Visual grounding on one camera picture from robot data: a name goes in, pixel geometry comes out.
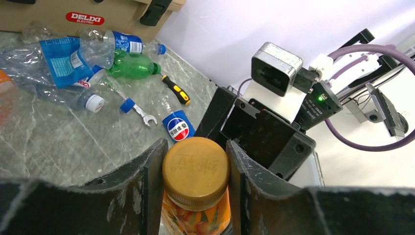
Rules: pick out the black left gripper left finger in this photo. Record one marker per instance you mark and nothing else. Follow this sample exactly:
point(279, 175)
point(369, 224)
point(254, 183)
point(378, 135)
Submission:
point(125, 201)

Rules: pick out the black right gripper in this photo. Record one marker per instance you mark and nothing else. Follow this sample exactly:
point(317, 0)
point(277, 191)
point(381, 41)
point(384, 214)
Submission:
point(267, 138)

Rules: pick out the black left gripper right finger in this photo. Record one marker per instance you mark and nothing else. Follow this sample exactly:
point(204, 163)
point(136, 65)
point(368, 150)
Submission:
point(264, 204)

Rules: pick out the small orange juice bottle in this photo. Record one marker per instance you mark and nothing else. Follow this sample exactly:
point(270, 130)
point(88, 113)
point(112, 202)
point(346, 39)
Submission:
point(196, 198)

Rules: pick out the pepsi bottle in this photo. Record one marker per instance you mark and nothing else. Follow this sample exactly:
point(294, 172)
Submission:
point(173, 117)

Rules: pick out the crushed blue label bottle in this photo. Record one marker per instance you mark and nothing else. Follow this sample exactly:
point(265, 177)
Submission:
point(68, 60)

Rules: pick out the yellow black screwdriver on table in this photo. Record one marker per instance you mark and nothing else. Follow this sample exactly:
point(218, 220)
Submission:
point(179, 92)

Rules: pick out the silver open end wrench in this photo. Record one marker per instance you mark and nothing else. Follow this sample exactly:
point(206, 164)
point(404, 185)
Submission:
point(146, 118)

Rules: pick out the white cap clear bottle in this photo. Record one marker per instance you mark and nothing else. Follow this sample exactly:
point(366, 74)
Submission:
point(77, 97)

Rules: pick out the green plastic bottle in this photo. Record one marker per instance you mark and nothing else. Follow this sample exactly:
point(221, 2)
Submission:
point(133, 66)

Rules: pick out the tan plastic toolbox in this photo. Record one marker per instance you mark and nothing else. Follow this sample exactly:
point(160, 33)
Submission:
point(144, 18)

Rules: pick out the blue label bottle by toolbox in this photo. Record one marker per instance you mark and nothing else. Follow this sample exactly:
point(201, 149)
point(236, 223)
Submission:
point(125, 42)

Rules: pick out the tall orange drink bottle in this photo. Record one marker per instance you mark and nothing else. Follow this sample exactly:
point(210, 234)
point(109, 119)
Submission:
point(7, 95)

